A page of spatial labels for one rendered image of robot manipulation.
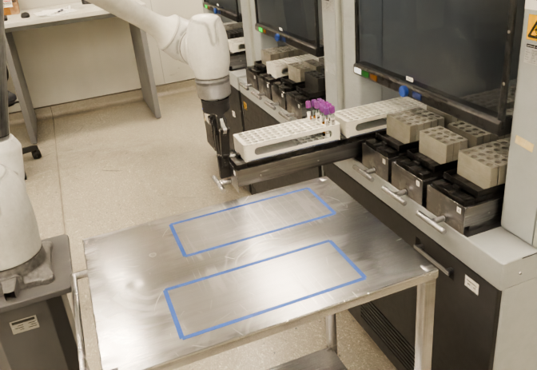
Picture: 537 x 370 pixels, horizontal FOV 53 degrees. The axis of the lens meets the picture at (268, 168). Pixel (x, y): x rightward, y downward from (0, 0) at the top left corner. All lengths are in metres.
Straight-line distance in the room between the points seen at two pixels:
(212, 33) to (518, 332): 1.00
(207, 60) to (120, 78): 3.66
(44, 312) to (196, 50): 0.72
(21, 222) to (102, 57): 3.71
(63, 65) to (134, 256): 3.89
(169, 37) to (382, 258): 0.81
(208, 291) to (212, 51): 0.62
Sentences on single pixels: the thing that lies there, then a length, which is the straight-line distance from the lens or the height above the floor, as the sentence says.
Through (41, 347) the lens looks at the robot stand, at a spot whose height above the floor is 0.53.
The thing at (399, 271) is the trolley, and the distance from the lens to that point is 1.04.
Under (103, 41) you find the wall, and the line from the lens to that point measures 4.94.
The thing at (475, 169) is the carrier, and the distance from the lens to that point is 1.33.
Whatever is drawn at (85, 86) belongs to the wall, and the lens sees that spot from 5.01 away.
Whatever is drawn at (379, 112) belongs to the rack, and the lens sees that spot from 1.66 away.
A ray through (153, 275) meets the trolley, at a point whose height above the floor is 0.82.
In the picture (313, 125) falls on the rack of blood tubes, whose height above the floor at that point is 0.86.
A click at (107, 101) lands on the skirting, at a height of 0.03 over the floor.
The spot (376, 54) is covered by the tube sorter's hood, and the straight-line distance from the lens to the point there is 1.59.
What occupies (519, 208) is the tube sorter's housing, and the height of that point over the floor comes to 0.81.
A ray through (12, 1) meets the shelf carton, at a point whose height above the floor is 0.99.
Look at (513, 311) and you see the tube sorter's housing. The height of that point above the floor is 0.59.
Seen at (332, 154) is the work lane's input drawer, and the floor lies 0.78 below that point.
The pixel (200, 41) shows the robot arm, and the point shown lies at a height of 1.16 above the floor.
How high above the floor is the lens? 1.43
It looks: 25 degrees down
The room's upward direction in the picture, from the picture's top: 5 degrees counter-clockwise
